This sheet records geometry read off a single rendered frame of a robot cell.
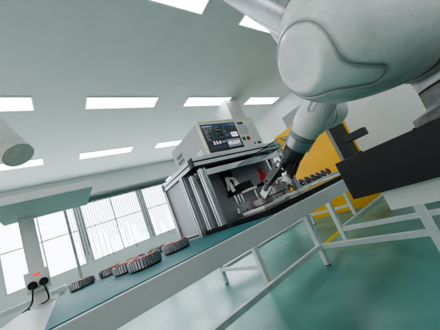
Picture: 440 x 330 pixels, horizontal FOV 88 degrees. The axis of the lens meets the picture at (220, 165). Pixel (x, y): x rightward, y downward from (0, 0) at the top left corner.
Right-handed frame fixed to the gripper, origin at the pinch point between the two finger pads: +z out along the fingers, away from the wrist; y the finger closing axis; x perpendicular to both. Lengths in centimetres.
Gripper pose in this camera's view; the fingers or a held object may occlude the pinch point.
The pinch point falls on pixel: (274, 188)
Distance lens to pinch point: 95.8
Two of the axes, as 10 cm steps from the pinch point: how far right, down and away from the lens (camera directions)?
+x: -5.9, -5.9, 5.6
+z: -2.6, 7.9, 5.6
